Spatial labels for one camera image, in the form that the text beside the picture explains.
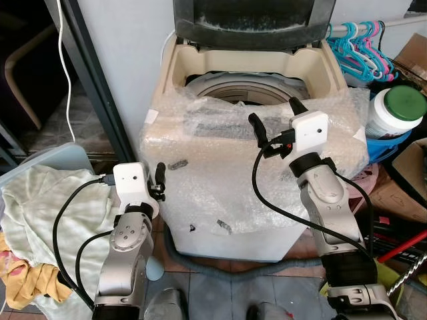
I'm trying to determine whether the cyan plastic clothes hanger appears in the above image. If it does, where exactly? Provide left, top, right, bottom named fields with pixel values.
left=326, top=21, right=376, bottom=85

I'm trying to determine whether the beige top-load washing machine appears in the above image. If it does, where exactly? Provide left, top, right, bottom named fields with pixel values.
left=139, top=32, right=372, bottom=262

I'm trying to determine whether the pink plastic clothes hanger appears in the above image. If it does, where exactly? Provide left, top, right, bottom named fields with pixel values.
left=368, top=20, right=399, bottom=82

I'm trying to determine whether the clear bubble wrap sheet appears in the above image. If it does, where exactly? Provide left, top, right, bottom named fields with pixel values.
left=139, top=85, right=372, bottom=235

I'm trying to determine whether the grey washer drum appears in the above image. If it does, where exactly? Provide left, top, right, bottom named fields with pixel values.
left=185, top=69, right=312, bottom=107

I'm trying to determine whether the light blue round plastic piece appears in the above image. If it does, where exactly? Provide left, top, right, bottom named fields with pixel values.
left=144, top=255, right=165, bottom=283

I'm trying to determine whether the pink plastic stool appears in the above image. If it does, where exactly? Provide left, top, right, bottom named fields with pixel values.
left=345, top=163, right=382, bottom=216

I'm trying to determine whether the white jar with green lid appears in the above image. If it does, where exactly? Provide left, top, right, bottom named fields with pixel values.
left=365, top=85, right=427, bottom=140

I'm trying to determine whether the blue plastic basin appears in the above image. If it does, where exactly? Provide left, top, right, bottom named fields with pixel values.
left=366, top=129, right=415, bottom=165

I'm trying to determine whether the dark grey washer lid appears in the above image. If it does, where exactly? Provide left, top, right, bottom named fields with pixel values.
left=173, top=0, right=336, bottom=51

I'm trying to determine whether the light blue laundry basket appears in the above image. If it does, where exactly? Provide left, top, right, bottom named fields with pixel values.
left=0, top=141, right=95, bottom=201

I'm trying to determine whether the grey left robot foot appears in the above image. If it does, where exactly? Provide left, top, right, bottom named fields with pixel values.
left=143, top=287, right=190, bottom=320

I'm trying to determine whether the grey robot foot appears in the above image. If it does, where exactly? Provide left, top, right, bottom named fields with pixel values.
left=143, top=287, right=190, bottom=320
left=245, top=303, right=295, bottom=320

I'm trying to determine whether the pale green towel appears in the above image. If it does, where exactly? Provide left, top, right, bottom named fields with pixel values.
left=0, top=165, right=122, bottom=315

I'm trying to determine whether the open brown cardboard box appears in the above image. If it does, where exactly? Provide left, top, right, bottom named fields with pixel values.
left=368, top=138, right=427, bottom=225

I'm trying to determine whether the black tool case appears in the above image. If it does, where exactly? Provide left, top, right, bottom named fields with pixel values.
left=372, top=211, right=427, bottom=260

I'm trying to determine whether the yellow cloth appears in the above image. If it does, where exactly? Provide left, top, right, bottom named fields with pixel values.
left=0, top=232, right=72, bottom=312

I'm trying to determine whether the grey right robot foot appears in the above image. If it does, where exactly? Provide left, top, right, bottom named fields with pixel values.
left=245, top=303, right=295, bottom=320

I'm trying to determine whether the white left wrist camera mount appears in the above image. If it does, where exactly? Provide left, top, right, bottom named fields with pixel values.
left=111, top=161, right=160, bottom=215

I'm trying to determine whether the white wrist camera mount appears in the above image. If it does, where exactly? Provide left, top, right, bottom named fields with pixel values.
left=111, top=161, right=160, bottom=215
left=290, top=111, right=332, bottom=161

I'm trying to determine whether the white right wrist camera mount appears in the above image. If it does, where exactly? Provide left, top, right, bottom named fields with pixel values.
left=290, top=111, right=332, bottom=161

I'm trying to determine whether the long black right arm cable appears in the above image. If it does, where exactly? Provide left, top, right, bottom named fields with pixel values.
left=252, top=143, right=374, bottom=258

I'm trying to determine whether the long black arm cable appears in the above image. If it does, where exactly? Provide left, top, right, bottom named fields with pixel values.
left=252, top=143, right=374, bottom=258
left=51, top=174, right=115, bottom=309

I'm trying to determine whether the short black left arm cable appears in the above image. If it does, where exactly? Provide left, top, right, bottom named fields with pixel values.
left=74, top=229, right=115, bottom=308

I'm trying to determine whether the short black arm cable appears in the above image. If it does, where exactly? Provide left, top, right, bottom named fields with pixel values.
left=74, top=229, right=115, bottom=308
left=326, top=159, right=376, bottom=258

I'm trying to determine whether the short black right arm cable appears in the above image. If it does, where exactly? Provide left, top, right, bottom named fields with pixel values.
left=326, top=159, right=376, bottom=258

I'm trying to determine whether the long black left arm cable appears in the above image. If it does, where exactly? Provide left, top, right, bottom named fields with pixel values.
left=51, top=174, right=115, bottom=309

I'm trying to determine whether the dark grey door frame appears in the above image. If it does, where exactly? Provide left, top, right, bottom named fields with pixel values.
left=61, top=0, right=136, bottom=167

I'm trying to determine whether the grey clothes rail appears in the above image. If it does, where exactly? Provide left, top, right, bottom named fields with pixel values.
left=330, top=15, right=427, bottom=35

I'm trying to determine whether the white wall cable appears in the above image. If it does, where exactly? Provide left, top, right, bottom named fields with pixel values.
left=56, top=0, right=78, bottom=145

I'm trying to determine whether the red broom handle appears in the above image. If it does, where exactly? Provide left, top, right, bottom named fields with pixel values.
left=376, top=229, right=427, bottom=265

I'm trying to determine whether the beige curved chair frame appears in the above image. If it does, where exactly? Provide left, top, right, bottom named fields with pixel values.
left=3, top=23, right=60, bottom=131

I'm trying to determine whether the silver metal flexible hose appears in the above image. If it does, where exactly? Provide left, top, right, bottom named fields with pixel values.
left=386, top=256, right=427, bottom=298

